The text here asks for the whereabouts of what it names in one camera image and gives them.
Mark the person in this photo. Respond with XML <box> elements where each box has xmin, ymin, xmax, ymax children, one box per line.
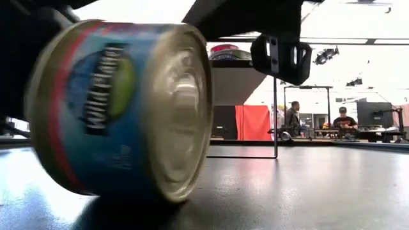
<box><xmin>283</xmin><ymin>100</ymin><xmax>302</xmax><ymax>138</ymax></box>
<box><xmin>332</xmin><ymin>106</ymin><xmax>359</xmax><ymax>130</ymax></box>

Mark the black ceiling spotlight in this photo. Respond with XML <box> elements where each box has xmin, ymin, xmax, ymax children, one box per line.
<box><xmin>345</xmin><ymin>77</ymin><xmax>364</xmax><ymax>88</ymax></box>
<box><xmin>312</xmin><ymin>45</ymin><xmax>341</xmax><ymax>66</ymax></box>

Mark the orange red partition panel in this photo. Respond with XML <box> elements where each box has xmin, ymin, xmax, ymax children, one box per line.
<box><xmin>235</xmin><ymin>104</ymin><xmax>272</xmax><ymax>142</ymax></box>

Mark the wooden shelf black metal frame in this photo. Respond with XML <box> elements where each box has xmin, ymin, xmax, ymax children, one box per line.
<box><xmin>206</xmin><ymin>34</ymin><xmax>279</xmax><ymax>160</ymax></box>

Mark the black background rig frame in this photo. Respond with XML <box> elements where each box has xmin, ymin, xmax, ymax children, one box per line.
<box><xmin>282</xmin><ymin>84</ymin><xmax>333</xmax><ymax>128</ymax></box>

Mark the blue label gold can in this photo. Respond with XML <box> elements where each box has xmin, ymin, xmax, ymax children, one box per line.
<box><xmin>24</xmin><ymin>19</ymin><xmax>214</xmax><ymax>204</ymax></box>

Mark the black computer monitor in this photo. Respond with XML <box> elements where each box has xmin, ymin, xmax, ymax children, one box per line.
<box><xmin>356</xmin><ymin>101</ymin><xmax>394</xmax><ymax>129</ymax></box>

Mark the black partition panel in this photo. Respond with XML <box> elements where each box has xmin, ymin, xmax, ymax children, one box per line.
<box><xmin>212</xmin><ymin>105</ymin><xmax>237</xmax><ymax>141</ymax></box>

